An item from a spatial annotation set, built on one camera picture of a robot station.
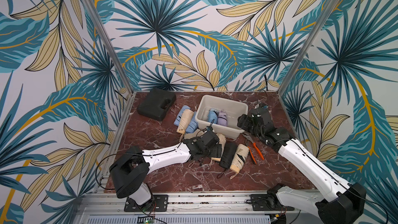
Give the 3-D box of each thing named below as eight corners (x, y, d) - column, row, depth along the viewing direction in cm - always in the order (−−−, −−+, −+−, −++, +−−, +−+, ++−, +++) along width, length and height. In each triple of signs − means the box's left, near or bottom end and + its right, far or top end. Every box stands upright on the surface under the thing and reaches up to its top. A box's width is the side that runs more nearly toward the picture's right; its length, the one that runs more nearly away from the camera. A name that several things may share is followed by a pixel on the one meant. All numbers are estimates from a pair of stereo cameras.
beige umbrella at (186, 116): (177, 133, 99) (176, 128, 94) (184, 114, 108) (184, 108, 103) (186, 135, 98) (186, 130, 93) (193, 115, 107) (192, 110, 103)
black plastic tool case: (136, 113, 108) (134, 108, 103) (155, 90, 122) (154, 85, 117) (161, 122, 103) (159, 118, 99) (177, 98, 117) (176, 92, 113)
